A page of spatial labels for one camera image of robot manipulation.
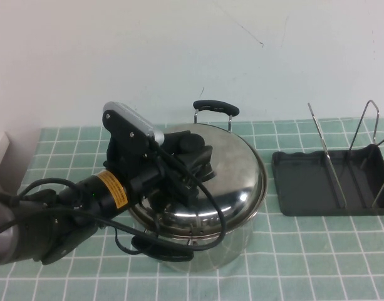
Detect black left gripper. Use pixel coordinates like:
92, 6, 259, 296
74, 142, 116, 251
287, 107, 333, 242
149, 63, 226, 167
103, 130, 217, 208

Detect stainless steel pot lid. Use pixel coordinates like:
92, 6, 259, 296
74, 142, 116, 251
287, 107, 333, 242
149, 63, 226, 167
128, 123, 269, 241

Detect black camera cable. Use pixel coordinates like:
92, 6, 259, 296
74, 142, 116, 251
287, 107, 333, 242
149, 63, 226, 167
115, 145, 227, 261

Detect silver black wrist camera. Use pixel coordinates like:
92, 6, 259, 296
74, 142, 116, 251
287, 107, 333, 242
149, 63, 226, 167
101, 101, 165, 159

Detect stainless steel pot black handles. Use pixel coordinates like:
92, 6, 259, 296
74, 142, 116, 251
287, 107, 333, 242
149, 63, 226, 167
128, 99, 271, 274

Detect black tray wire lid rack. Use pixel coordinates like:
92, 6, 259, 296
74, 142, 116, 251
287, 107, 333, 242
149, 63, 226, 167
271, 100, 384, 218

